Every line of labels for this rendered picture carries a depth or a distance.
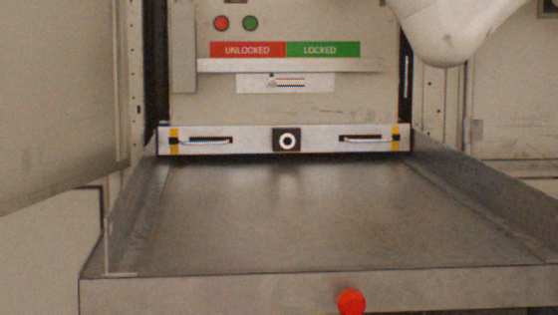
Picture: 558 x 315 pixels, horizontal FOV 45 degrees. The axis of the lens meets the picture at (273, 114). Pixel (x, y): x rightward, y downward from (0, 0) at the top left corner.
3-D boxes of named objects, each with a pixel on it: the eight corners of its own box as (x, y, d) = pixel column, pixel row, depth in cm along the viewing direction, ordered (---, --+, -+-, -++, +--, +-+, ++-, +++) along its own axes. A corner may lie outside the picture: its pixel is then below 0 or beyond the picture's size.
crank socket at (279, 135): (301, 152, 143) (301, 129, 142) (273, 153, 143) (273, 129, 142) (300, 150, 146) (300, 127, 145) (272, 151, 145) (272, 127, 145)
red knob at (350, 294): (368, 321, 76) (368, 293, 76) (339, 322, 76) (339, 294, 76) (359, 305, 81) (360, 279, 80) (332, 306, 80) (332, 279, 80)
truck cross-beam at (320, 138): (410, 151, 148) (410, 124, 147) (157, 155, 143) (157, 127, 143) (403, 147, 153) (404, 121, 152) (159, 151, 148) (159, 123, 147)
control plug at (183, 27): (196, 94, 133) (195, 2, 130) (171, 94, 132) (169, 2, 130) (197, 90, 140) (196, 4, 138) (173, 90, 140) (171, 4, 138)
